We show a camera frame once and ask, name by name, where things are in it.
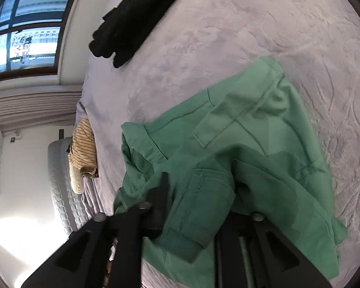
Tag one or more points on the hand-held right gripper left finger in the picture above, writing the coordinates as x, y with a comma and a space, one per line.
160, 204

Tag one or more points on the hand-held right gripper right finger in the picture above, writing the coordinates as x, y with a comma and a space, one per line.
237, 246

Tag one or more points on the green work jacket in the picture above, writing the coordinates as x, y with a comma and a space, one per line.
258, 126

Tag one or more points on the cream knitted pillow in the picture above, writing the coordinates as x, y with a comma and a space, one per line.
76, 183

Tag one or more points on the beige striped garment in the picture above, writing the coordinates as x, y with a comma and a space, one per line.
84, 147

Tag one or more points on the grey quilted mattress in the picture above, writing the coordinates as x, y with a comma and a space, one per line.
63, 204

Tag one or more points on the grey curtain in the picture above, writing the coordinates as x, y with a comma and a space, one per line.
33, 108

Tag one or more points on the black folded garment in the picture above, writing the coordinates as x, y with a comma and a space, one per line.
123, 30

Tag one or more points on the dark framed window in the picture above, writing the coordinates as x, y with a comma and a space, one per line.
33, 45

